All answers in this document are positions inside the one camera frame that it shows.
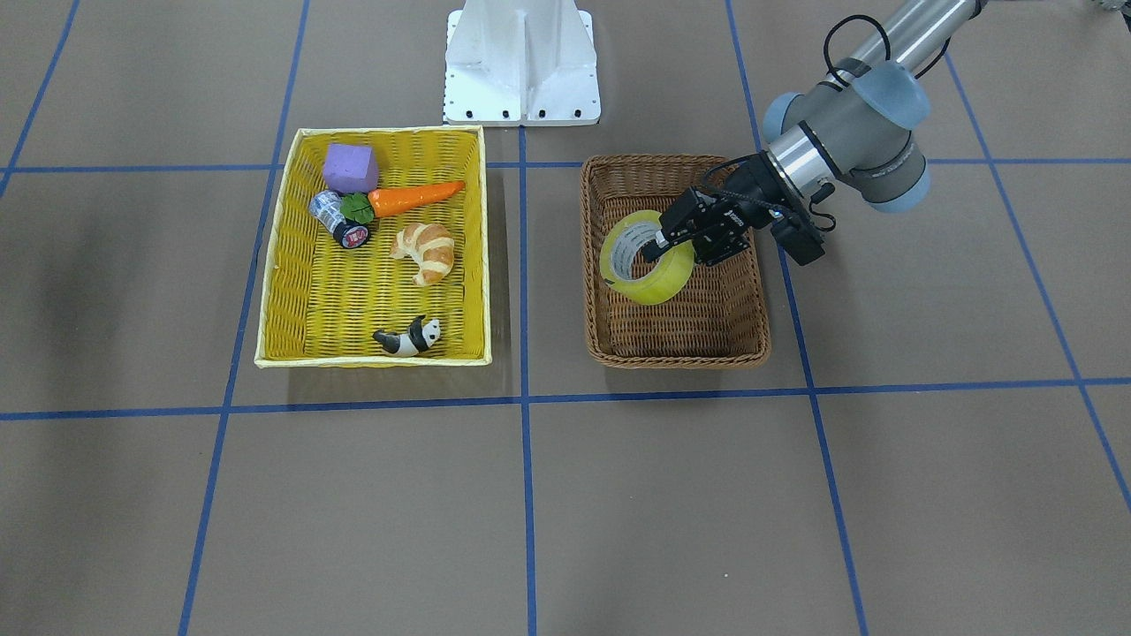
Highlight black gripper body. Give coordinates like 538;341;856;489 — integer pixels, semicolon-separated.
663;152;798;267

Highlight yellow clear tape roll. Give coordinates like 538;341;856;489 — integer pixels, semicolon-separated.
598;209;696;306

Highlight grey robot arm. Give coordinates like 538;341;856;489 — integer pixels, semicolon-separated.
640;1;985;266

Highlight brown wicker basket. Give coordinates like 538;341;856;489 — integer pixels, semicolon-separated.
579;154;771;369

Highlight yellow woven basket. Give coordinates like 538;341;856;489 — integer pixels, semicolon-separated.
254;124;492;367

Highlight toy croissant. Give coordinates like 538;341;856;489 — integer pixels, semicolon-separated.
389;222;455;287

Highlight toy panda figure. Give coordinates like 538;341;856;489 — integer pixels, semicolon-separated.
371;313;442;358

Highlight orange toy carrot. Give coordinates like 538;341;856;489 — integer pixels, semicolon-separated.
340;181;465;224

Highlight purple foam cube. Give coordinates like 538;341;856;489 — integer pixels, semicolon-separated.
323;141;380;194

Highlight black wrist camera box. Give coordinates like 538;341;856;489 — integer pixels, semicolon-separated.
770;212;824;266

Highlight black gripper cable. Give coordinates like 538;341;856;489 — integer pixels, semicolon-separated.
698;14;951;232

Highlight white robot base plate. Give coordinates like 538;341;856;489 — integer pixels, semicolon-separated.
442;1;602;126

